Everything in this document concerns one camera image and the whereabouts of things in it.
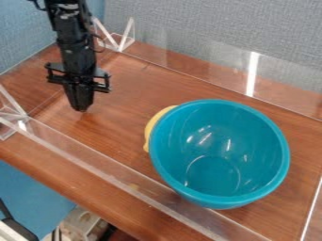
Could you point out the blue plastic bowl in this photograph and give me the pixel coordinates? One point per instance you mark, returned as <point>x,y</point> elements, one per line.
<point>219,152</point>

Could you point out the clear acrylic back barrier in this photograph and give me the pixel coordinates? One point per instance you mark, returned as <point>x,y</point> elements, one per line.
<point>262,77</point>

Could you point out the clear acrylic left bracket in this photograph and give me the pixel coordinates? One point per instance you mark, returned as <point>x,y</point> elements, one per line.
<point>14,117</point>

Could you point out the clear acrylic barrier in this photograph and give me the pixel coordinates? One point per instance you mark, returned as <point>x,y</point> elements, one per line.
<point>262,77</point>
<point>123,196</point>

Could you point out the clear acrylic corner bracket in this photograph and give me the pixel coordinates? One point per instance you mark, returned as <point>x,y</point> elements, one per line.
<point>114,41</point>

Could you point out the clear acrylic front barrier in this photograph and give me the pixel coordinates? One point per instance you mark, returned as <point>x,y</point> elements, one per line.
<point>123,196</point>

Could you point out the yellow object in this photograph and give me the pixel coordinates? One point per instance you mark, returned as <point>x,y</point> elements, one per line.
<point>151,124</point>

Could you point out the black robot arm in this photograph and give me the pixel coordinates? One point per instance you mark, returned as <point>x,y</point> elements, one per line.
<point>71,21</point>

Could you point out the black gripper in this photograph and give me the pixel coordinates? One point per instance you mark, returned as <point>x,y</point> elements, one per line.
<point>78,72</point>

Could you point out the white device under table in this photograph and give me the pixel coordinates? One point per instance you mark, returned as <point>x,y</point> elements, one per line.
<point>80,226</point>

